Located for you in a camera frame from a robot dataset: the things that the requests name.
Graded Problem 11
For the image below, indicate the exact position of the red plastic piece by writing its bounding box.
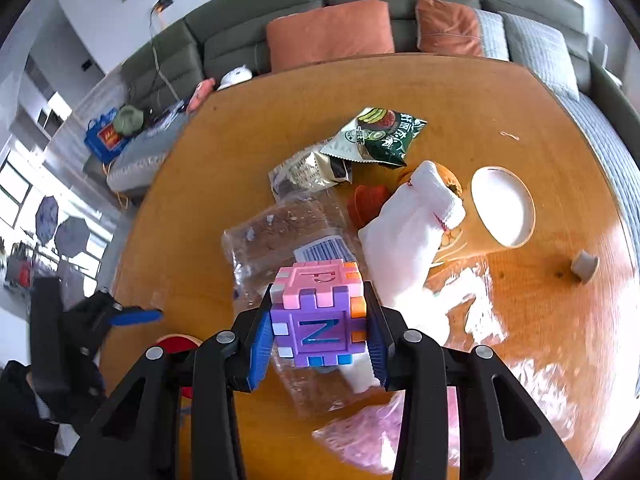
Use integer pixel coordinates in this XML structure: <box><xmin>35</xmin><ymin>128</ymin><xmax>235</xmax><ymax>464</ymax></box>
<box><xmin>154</xmin><ymin>334</ymin><xmax>203</xmax><ymax>401</ymax></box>

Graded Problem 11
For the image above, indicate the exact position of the pink shredded paper bag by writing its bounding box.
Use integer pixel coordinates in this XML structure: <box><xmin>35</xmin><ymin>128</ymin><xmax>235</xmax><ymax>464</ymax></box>
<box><xmin>310</xmin><ymin>386</ymin><xmax>461</xmax><ymax>476</ymax></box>

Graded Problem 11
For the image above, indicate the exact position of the colourful foam letter cube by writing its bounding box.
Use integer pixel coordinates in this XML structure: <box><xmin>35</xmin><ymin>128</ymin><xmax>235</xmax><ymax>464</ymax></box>
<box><xmin>269</xmin><ymin>259</ymin><xmax>368</xmax><ymax>368</ymax></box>

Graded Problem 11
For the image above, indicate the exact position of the clear bag with blue item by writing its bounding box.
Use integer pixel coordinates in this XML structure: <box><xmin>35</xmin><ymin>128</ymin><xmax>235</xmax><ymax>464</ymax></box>
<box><xmin>222</xmin><ymin>191</ymin><xmax>378</xmax><ymax>415</ymax></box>

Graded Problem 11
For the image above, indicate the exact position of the paper cup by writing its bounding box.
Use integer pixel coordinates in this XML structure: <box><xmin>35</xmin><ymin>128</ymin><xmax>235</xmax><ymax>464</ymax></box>
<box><xmin>434</xmin><ymin>166</ymin><xmax>536</xmax><ymax>266</ymax></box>

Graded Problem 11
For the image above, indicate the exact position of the silver snack packet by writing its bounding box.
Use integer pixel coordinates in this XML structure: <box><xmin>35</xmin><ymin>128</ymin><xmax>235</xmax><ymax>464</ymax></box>
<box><xmin>268</xmin><ymin>140</ymin><xmax>352</xmax><ymax>203</ymax></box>

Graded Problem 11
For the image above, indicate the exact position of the red item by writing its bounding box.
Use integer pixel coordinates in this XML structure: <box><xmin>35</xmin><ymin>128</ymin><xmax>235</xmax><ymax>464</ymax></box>
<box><xmin>347</xmin><ymin>185</ymin><xmax>392</xmax><ymax>229</ymax></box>

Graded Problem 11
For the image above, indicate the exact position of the orange round fruit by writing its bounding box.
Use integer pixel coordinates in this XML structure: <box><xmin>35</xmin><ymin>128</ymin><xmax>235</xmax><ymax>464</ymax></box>
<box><xmin>397</xmin><ymin>160</ymin><xmax>464</xmax><ymax>201</ymax></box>

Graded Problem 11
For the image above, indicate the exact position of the green snack packet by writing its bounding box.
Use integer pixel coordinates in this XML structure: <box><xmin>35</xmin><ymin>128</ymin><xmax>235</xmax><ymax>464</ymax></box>
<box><xmin>321</xmin><ymin>107</ymin><xmax>427</xmax><ymax>168</ymax></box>

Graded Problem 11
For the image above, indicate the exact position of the grey quilted sofa cover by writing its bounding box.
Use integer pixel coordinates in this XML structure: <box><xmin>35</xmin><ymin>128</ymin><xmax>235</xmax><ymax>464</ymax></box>
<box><xmin>106</xmin><ymin>101</ymin><xmax>189</xmax><ymax>194</ymax></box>

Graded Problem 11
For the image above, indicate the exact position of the blue shopping bag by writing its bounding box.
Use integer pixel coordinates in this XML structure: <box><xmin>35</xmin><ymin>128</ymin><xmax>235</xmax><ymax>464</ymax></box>
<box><xmin>84</xmin><ymin>108</ymin><xmax>130</xmax><ymax>165</ymax></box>

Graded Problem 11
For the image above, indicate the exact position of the green hat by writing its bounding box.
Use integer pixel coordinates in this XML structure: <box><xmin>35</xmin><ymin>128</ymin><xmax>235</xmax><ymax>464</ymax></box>
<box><xmin>113</xmin><ymin>105</ymin><xmax>144</xmax><ymax>136</ymax></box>

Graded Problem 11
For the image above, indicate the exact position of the pink plush toy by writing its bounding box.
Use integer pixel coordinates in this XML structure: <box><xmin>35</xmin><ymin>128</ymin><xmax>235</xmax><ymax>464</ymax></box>
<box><xmin>186</xmin><ymin>78</ymin><xmax>216</xmax><ymax>114</ymax></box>

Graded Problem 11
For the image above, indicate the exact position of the white plush toy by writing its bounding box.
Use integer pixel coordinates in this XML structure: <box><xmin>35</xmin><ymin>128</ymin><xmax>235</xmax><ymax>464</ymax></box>
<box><xmin>218</xmin><ymin>65</ymin><xmax>253</xmax><ymax>90</ymax></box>

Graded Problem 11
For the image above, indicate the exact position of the green leather sofa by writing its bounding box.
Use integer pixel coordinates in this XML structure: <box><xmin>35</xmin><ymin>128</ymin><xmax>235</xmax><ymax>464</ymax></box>
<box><xmin>81</xmin><ymin>0</ymin><xmax>640</xmax><ymax>187</ymax></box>

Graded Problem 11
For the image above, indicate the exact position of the large orange cushion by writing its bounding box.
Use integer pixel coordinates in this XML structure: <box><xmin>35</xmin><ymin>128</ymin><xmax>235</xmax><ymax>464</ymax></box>
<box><xmin>266</xmin><ymin>0</ymin><xmax>395</xmax><ymax>73</ymax></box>

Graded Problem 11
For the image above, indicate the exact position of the grey striped cushion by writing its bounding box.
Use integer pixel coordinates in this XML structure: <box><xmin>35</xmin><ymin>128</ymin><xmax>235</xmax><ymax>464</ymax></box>
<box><xmin>474</xmin><ymin>9</ymin><xmax>579</xmax><ymax>101</ymax></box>

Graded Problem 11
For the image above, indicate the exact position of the small orange cushion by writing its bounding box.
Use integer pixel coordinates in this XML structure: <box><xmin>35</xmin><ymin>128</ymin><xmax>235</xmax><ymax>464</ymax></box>
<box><xmin>416</xmin><ymin>0</ymin><xmax>485</xmax><ymax>58</ymax></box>

